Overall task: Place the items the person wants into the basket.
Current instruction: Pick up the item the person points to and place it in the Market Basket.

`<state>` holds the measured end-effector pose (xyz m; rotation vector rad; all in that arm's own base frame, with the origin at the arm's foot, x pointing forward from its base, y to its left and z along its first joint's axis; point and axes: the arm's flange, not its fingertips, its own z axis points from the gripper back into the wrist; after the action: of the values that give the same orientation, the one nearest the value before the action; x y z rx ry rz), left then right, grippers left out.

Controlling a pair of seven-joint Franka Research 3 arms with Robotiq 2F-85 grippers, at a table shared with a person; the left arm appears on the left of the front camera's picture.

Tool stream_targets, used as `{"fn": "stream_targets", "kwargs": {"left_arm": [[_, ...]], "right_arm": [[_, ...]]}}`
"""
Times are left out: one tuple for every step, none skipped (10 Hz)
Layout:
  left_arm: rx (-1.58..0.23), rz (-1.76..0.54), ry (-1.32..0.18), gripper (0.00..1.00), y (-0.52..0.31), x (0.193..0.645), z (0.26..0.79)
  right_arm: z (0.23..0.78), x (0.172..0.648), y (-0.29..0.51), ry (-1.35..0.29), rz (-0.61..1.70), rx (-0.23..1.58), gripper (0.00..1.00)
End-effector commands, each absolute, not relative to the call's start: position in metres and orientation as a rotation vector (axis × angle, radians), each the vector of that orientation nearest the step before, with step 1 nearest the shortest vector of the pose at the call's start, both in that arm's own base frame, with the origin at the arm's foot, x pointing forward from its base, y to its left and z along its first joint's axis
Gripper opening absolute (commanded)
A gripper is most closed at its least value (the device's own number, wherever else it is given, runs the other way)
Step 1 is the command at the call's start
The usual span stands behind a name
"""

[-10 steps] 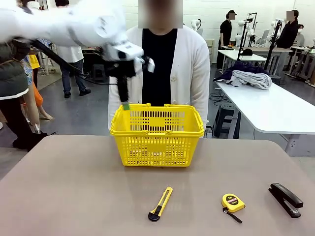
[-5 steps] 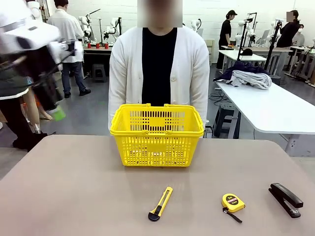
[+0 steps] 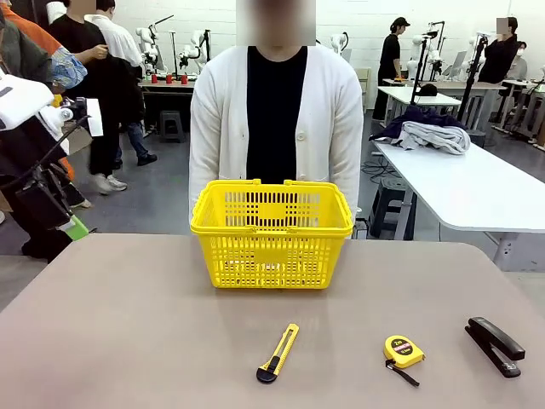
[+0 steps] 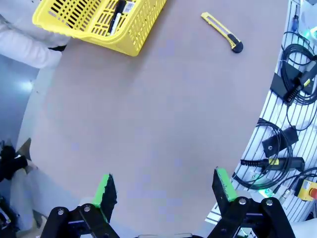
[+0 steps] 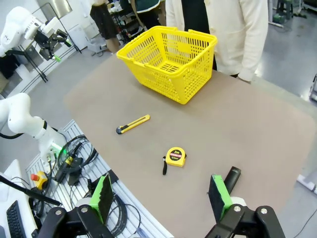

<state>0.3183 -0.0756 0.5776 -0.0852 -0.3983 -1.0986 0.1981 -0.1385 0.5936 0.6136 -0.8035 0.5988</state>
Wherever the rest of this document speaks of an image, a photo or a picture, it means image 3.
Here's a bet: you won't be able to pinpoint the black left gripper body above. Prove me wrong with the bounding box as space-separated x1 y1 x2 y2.
13 167 73 232

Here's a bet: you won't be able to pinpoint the person's left forearm white sleeve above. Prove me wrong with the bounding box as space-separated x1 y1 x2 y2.
330 127 364 221

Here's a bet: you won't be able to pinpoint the person's right forearm white sleeve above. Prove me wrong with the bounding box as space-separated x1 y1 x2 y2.
188 127 221 222

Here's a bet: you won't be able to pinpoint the person in black t-shirt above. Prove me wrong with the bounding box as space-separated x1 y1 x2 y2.
45 0 129 196

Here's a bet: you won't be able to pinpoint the person in orange jacket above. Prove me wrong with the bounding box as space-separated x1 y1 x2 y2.
0 0 93 263

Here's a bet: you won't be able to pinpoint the person in white shirt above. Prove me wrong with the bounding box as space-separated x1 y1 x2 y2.
83 0 158 168

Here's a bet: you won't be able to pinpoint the yellow plastic shopping basket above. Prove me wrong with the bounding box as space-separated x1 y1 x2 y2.
189 178 354 291

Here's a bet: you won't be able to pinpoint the person in white cardigan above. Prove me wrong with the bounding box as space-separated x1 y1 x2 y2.
188 42 364 222

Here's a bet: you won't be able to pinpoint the person with black cap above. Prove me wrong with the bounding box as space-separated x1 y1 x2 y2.
371 16 412 124

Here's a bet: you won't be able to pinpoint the person in black sweater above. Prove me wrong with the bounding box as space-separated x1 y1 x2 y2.
477 16 519 85

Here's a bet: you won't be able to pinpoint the person with face mask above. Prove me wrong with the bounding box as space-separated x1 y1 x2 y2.
506 40 529 81

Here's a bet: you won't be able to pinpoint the cardboard box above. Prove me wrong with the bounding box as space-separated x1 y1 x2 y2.
62 124 95 156

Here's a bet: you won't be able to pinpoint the white paper sheet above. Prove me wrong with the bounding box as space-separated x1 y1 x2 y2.
86 98 105 138

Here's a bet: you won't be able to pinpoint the grey plastic stool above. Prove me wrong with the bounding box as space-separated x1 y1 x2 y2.
368 176 417 241
158 109 187 144

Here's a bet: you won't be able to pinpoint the dark background workbench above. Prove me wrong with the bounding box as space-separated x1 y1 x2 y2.
138 78 197 133

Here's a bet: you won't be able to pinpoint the yellow utility knife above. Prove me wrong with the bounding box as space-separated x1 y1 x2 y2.
255 323 301 383

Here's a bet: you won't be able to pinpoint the yellow tape measure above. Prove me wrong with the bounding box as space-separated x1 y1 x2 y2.
382 334 427 389

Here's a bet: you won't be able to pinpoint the white background table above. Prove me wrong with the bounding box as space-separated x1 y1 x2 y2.
376 84 463 130

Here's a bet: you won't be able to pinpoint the pile of clothes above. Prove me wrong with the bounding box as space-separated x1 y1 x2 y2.
368 105 468 142

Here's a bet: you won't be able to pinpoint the grey white garment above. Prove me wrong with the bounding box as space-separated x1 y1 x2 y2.
398 120 472 156

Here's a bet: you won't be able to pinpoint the black tripod stand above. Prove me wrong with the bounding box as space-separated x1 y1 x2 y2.
409 20 446 107
456 35 490 123

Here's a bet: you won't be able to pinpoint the large white table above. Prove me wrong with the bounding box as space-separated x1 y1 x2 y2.
371 139 545 274

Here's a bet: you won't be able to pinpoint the black stapler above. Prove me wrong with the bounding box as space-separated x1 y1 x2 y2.
463 316 527 379

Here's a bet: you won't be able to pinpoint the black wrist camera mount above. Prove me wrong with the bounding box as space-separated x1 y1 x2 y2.
0 121 66 179

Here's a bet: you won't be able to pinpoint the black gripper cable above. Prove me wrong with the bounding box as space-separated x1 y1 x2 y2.
0 114 91 191

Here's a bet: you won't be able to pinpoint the black floor cables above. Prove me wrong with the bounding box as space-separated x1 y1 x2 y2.
360 151 391 185

